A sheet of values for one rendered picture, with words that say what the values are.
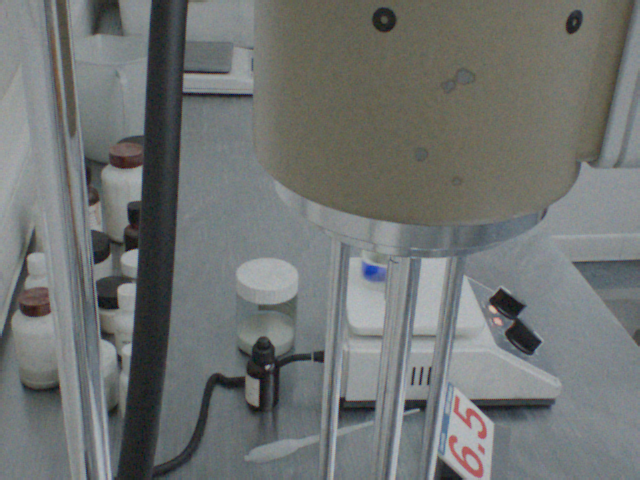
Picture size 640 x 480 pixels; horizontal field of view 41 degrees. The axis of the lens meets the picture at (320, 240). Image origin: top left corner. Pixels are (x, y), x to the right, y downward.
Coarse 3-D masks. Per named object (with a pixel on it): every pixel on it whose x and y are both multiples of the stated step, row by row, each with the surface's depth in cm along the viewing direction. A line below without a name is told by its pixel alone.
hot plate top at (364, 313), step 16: (352, 272) 80; (432, 272) 81; (352, 288) 78; (368, 288) 78; (432, 288) 78; (464, 288) 79; (352, 304) 75; (368, 304) 75; (384, 304) 75; (432, 304) 76; (464, 304) 76; (352, 320) 73; (368, 320) 73; (416, 320) 73; (432, 320) 74; (464, 320) 74; (480, 320) 74
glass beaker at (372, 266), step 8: (360, 256) 78; (368, 256) 76; (376, 256) 75; (384, 256) 75; (360, 264) 78; (368, 264) 76; (376, 264) 76; (384, 264) 76; (360, 272) 78; (368, 272) 77; (376, 272) 76; (384, 272) 76; (360, 280) 78; (368, 280) 77; (376, 280) 77; (384, 280) 76; (376, 288) 77
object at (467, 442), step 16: (464, 400) 74; (464, 416) 72; (480, 416) 74; (448, 432) 69; (464, 432) 71; (480, 432) 72; (448, 448) 67; (464, 448) 69; (480, 448) 71; (464, 464) 68; (480, 464) 69
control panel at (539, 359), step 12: (480, 288) 84; (480, 300) 81; (492, 312) 80; (492, 324) 78; (504, 324) 80; (528, 324) 84; (504, 336) 77; (504, 348) 75; (516, 348) 77; (540, 348) 80; (528, 360) 76; (540, 360) 78; (552, 372) 77
